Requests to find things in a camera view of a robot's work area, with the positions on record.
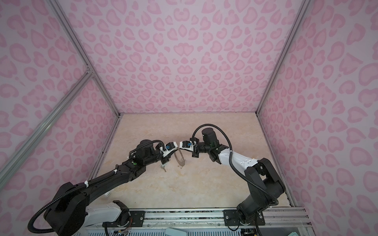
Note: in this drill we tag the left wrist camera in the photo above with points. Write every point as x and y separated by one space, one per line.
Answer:
170 148

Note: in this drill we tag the diagonal aluminium frame bar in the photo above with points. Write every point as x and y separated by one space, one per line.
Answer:
20 156

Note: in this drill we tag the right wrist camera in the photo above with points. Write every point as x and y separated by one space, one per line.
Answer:
186 145

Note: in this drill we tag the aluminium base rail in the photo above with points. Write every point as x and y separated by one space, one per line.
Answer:
275 221

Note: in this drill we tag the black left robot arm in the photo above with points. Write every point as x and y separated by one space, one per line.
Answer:
67 211

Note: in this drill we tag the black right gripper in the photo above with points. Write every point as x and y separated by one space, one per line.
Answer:
194 150

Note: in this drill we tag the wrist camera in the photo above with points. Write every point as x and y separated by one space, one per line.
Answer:
186 145
170 148

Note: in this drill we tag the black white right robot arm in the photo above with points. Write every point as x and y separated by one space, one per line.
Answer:
264 183

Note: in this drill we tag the silver perforated metal ring disc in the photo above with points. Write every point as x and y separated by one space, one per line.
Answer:
180 158

